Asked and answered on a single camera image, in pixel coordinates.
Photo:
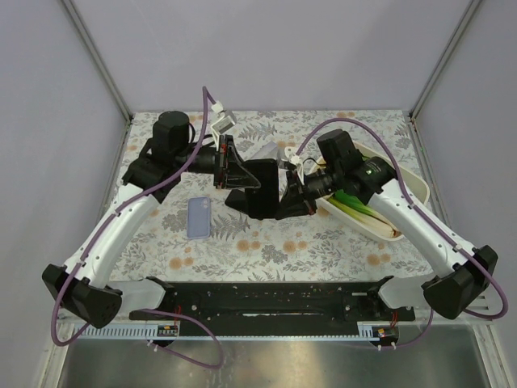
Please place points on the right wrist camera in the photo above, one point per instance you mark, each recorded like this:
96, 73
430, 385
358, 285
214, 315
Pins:
293, 162

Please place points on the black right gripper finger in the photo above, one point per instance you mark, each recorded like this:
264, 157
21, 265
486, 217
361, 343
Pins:
292, 188
292, 206

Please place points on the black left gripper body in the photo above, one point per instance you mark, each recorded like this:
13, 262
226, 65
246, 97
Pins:
220, 164

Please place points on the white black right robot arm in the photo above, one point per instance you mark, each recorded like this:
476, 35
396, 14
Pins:
461, 272

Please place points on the toy bok choy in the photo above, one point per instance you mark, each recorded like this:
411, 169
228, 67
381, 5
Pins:
363, 210

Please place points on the black smartphone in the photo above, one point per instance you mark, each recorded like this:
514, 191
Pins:
236, 200

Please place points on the white oval basket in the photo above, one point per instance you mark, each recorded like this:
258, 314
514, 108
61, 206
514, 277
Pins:
414, 184

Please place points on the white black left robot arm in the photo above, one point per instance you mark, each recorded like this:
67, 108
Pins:
81, 285

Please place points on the black phone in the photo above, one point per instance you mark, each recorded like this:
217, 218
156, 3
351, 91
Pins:
262, 203

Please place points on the clear acrylic block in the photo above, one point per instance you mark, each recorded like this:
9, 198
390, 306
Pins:
270, 150

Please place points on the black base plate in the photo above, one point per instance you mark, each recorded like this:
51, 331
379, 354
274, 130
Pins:
266, 309

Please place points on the floral tablecloth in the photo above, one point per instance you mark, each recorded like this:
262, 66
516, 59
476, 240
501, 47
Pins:
317, 247

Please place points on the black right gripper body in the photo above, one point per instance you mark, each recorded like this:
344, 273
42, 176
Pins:
299, 191

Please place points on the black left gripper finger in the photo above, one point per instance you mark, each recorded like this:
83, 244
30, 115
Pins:
235, 160
239, 176

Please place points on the lilac phone case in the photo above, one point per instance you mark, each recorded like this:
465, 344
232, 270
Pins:
198, 218

